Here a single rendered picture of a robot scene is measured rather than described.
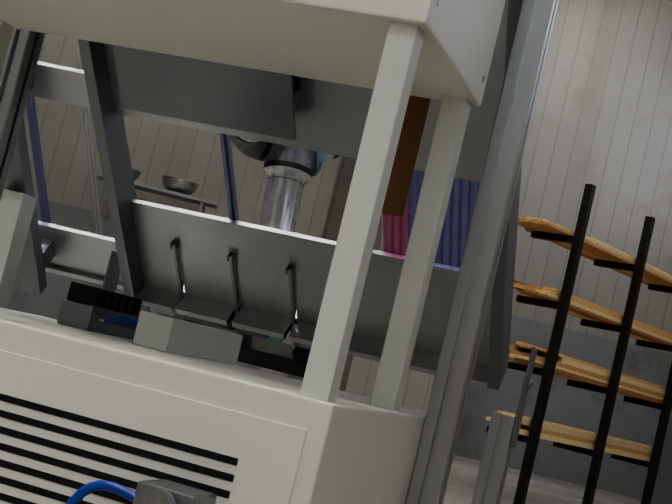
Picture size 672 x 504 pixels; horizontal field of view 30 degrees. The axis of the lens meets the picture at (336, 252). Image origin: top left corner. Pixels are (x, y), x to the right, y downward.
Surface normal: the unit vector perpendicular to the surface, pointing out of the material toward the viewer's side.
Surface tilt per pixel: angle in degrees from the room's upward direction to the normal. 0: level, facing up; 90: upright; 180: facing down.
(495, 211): 90
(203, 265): 135
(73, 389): 90
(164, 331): 90
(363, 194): 90
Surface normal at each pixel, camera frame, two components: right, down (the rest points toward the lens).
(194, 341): 0.93, 0.20
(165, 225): -0.36, 0.58
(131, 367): -0.28, -0.15
